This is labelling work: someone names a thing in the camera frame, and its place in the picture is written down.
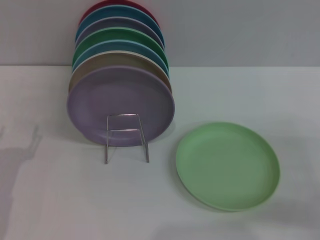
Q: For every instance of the lavender plate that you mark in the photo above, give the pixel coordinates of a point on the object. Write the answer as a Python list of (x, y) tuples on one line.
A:
[(120, 100)]

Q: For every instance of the maroon plate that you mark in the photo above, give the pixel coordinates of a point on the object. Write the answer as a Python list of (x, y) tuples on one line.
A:
[(92, 6)]

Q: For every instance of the light green plate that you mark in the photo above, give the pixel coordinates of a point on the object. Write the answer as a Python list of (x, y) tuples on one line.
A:
[(225, 167)]

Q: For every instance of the beige plate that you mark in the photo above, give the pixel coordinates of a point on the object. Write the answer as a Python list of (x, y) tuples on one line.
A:
[(112, 60)]

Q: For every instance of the grey purple plate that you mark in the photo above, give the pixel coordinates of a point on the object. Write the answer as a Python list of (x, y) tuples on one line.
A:
[(112, 23)]

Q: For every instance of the teal blue plate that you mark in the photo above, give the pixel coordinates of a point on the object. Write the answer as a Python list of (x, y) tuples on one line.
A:
[(112, 12)]

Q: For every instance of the dark green plate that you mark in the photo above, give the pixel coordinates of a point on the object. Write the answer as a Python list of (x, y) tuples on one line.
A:
[(112, 35)]

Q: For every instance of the light blue plate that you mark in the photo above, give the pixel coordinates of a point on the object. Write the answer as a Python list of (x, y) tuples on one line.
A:
[(110, 46)]

